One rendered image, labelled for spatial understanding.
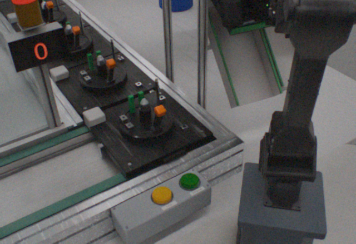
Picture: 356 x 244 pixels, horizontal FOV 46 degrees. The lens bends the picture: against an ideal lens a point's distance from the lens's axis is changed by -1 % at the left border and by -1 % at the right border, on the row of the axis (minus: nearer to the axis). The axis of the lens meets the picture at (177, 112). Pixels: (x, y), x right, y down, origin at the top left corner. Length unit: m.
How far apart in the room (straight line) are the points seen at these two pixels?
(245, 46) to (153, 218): 0.52
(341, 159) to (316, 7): 0.72
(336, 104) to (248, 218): 0.71
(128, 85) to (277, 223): 0.64
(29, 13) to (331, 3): 0.60
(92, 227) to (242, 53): 0.58
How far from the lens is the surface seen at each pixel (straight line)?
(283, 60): 1.19
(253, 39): 1.15
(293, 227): 0.74
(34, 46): 0.94
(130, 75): 1.25
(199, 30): 1.07
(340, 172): 1.15
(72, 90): 1.22
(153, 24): 1.80
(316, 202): 0.78
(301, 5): 0.51
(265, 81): 1.13
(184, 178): 0.91
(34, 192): 1.02
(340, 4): 0.52
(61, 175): 1.04
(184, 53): 1.57
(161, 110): 0.93
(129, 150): 0.99
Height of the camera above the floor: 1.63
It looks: 38 degrees down
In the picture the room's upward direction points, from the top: 2 degrees counter-clockwise
